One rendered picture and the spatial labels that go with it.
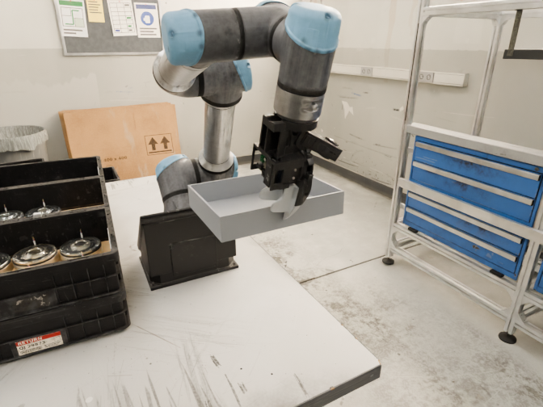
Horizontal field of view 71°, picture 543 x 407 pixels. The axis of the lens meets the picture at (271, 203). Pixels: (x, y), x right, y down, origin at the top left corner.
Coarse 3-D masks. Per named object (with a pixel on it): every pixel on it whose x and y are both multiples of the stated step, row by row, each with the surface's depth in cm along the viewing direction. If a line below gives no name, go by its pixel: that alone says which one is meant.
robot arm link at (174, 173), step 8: (168, 160) 124; (176, 160) 124; (184, 160) 127; (192, 160) 127; (160, 168) 124; (168, 168) 123; (176, 168) 123; (184, 168) 124; (192, 168) 125; (160, 176) 124; (168, 176) 122; (176, 176) 122; (184, 176) 123; (192, 176) 124; (160, 184) 124; (168, 184) 122; (176, 184) 121; (184, 184) 122; (160, 192) 125; (168, 192) 121
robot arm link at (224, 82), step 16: (224, 64) 92; (240, 64) 93; (208, 80) 92; (224, 80) 93; (240, 80) 95; (208, 96) 98; (224, 96) 97; (240, 96) 102; (208, 112) 105; (224, 112) 104; (208, 128) 110; (224, 128) 110; (208, 144) 116; (224, 144) 115; (208, 160) 122; (224, 160) 122; (208, 176) 126; (224, 176) 127
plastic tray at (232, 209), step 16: (256, 176) 90; (192, 192) 80; (208, 192) 86; (224, 192) 87; (240, 192) 89; (256, 192) 91; (320, 192) 85; (336, 192) 77; (192, 208) 83; (208, 208) 72; (224, 208) 82; (240, 208) 82; (256, 208) 70; (304, 208) 75; (320, 208) 76; (336, 208) 79; (208, 224) 74; (224, 224) 67; (240, 224) 69; (256, 224) 71; (272, 224) 72; (288, 224) 74; (224, 240) 68
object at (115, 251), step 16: (96, 208) 111; (0, 224) 101; (112, 224) 101; (112, 240) 96; (96, 256) 86; (112, 256) 88; (16, 272) 80; (32, 272) 81; (48, 272) 83; (64, 272) 84
